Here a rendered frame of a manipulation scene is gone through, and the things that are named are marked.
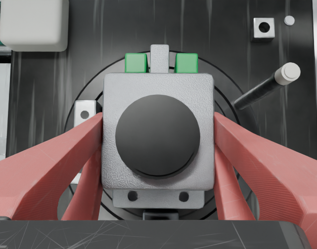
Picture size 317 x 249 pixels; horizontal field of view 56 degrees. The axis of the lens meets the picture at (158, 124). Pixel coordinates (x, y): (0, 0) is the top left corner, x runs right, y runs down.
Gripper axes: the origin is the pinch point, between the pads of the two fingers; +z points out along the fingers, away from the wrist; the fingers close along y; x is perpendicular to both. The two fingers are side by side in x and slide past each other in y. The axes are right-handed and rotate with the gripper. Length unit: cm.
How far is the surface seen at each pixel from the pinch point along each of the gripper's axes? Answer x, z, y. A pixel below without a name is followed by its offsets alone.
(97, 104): 2.9, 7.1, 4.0
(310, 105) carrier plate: 4.6, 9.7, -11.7
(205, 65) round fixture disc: 1.4, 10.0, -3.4
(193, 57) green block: -1.1, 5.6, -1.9
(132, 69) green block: -0.5, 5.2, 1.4
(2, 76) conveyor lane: 5.6, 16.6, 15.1
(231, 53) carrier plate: 1.6, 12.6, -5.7
